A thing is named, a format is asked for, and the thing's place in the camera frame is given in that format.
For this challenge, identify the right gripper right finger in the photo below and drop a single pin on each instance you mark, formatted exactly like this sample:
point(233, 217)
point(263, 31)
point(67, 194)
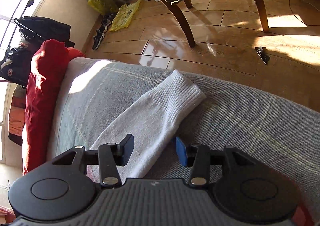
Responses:
point(196, 156)

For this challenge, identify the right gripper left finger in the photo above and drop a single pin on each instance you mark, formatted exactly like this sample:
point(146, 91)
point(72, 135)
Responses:
point(112, 155)

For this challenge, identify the pink and white sweater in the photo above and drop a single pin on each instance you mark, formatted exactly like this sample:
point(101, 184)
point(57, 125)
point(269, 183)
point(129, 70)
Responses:
point(153, 119)

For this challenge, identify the green plaid bed blanket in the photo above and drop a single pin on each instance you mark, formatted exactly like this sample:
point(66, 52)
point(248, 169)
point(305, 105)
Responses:
point(280, 133)

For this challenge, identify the orange hanging cloth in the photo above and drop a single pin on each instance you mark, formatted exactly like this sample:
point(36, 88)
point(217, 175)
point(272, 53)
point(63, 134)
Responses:
point(16, 115)

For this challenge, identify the red duvet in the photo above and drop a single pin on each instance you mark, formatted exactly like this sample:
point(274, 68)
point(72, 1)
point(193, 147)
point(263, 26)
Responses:
point(48, 67)

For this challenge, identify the small black floor item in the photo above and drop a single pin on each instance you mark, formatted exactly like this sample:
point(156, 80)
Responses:
point(261, 51)

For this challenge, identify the black hanging jacket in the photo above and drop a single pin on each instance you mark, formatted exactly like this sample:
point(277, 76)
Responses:
point(15, 66)

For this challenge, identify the black sneaker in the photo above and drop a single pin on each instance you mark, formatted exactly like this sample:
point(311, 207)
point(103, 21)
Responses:
point(101, 31)

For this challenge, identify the yellow plastic bag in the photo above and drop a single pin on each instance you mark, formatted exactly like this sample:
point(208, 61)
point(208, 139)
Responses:
point(122, 15)

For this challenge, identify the wooden chair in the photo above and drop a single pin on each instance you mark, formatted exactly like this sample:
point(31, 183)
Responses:
point(207, 1)

